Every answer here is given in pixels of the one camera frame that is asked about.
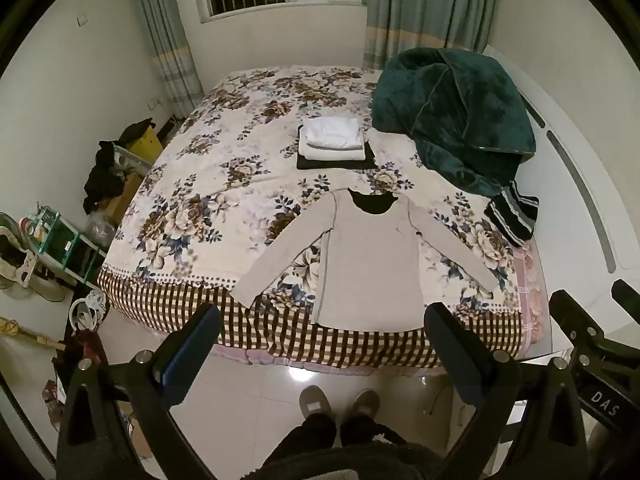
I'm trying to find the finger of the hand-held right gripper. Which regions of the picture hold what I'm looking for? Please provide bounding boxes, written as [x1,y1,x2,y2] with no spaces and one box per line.
[611,279,640,318]
[548,289,608,356]

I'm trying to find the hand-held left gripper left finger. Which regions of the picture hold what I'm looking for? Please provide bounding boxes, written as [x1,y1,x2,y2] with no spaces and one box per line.
[54,302,223,480]

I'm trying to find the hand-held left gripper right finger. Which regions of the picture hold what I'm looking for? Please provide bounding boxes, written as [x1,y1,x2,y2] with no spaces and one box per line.
[422,301,589,480]

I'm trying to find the beige long-sleeve shirt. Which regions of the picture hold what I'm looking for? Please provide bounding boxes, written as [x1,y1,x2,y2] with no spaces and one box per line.
[231,187,501,332]

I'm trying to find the yellow box with black clothes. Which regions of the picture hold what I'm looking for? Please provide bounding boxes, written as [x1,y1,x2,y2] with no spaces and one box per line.
[82,119,157,213]

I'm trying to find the grey slipper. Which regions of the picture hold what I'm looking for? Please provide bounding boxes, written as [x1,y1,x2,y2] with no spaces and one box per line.
[299,386,332,417]
[351,388,382,418]

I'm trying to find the black white striped garment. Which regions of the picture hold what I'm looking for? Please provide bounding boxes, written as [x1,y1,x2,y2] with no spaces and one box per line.
[484,185,540,247]

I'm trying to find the person's black trouser legs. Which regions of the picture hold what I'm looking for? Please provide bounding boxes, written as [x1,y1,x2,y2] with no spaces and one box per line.
[277,411,436,461]

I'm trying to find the person's dark fleece top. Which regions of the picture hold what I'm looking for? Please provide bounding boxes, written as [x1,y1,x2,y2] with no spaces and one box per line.
[257,441,453,480]

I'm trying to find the clear plastic bag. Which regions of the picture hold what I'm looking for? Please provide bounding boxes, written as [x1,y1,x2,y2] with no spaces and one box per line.
[85,211,119,251]

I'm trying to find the green storage rack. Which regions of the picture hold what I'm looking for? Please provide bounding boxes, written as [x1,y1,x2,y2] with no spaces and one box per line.
[20,205,108,286]

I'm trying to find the cardboard box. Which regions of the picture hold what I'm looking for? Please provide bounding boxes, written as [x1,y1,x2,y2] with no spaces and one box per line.
[105,170,147,222]

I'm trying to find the white bed headboard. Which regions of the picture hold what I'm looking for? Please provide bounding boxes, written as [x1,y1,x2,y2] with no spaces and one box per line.
[482,45,640,358]

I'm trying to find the bed with floral quilt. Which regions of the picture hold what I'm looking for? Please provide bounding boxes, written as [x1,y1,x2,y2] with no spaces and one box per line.
[96,64,551,378]

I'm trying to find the floor fan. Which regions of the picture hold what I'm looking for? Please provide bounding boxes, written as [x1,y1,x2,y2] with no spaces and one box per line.
[0,212,66,303]

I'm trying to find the folded black garment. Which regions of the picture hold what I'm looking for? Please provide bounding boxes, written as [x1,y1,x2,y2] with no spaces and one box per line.
[296,125,378,171]

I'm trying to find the folded cream garment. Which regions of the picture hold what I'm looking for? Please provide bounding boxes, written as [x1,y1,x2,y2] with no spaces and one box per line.
[302,139,365,162]

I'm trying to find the dark green plush blanket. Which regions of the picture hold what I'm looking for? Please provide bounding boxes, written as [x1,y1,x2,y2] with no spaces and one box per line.
[371,47,538,198]

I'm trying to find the folded white garment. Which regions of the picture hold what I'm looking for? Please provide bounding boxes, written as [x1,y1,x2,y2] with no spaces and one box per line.
[303,117,362,151]

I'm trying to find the grey-green curtain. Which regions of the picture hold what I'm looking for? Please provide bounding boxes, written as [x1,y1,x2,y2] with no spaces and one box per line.
[125,0,205,120]
[361,0,501,70]

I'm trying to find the wooden broom handle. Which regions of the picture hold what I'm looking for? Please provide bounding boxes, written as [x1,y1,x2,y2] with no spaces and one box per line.
[0,317,67,352]

